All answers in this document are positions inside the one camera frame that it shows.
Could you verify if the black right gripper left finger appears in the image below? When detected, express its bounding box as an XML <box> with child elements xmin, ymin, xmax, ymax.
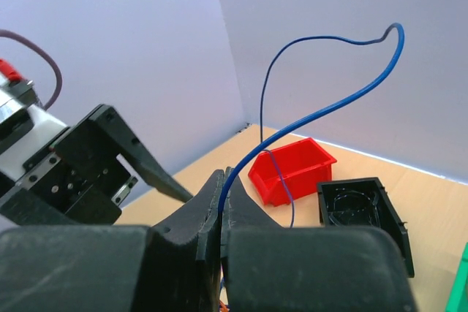
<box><xmin>1</xmin><ymin>170</ymin><xmax>224</xmax><ymax>311</ymax></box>

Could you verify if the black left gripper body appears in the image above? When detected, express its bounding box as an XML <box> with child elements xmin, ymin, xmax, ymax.
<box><xmin>1</xmin><ymin>104</ymin><xmax>137</xmax><ymax>226</ymax></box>

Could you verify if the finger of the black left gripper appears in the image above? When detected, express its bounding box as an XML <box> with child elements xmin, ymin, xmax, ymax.
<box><xmin>109</xmin><ymin>107</ymin><xmax>193</xmax><ymax>202</ymax></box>

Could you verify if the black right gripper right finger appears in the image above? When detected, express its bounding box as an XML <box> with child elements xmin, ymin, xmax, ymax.
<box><xmin>221</xmin><ymin>166</ymin><xmax>420</xmax><ymax>312</ymax></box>

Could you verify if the blue thin cable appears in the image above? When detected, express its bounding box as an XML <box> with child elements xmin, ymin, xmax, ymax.
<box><xmin>217</xmin><ymin>22</ymin><xmax>406</xmax><ymax>229</ymax></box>

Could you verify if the red plastic bin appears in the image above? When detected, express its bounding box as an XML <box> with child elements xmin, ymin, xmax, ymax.
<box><xmin>248</xmin><ymin>138</ymin><xmax>337</xmax><ymax>207</ymax></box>

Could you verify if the black plastic bin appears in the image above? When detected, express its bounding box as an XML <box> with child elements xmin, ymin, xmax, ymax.
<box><xmin>317</xmin><ymin>177</ymin><xmax>415</xmax><ymax>278</ymax></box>

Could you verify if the green plastic bin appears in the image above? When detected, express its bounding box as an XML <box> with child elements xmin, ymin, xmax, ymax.
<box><xmin>445</xmin><ymin>245</ymin><xmax>468</xmax><ymax>312</ymax></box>

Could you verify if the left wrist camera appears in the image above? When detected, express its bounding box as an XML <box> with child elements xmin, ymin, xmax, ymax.
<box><xmin>1</xmin><ymin>59</ymin><xmax>67</xmax><ymax>188</ymax></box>

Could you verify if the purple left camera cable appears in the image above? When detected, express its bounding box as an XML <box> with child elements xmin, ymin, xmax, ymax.
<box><xmin>0</xmin><ymin>29</ymin><xmax>64</xmax><ymax>111</ymax></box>

